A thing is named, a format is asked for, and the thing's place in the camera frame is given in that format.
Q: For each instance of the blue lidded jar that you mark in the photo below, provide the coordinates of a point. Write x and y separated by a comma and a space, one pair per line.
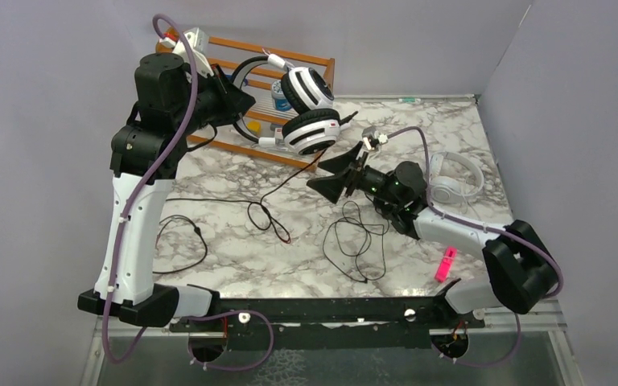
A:
279, 99

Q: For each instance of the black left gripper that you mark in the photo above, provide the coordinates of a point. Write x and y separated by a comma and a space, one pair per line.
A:
233, 101

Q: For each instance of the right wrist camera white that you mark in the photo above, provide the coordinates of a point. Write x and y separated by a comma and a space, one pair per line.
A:
372, 140

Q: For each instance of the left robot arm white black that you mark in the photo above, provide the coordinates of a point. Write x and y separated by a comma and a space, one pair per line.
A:
173, 102

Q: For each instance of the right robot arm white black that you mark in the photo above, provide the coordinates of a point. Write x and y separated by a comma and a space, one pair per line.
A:
520, 271

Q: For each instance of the white black gaming headset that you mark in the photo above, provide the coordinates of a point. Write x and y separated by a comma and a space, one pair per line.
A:
317, 124

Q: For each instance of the wooden orange shelf rack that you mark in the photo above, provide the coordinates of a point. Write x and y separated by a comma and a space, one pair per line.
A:
226, 54

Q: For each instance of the yellow grey small object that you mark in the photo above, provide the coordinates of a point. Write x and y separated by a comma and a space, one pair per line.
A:
254, 127

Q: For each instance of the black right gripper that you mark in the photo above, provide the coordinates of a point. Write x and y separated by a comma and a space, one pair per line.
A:
331, 186

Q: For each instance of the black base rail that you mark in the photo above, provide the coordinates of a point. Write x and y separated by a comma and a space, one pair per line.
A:
254, 324

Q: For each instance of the white over-ear headphones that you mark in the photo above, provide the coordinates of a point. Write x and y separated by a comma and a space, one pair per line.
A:
445, 189

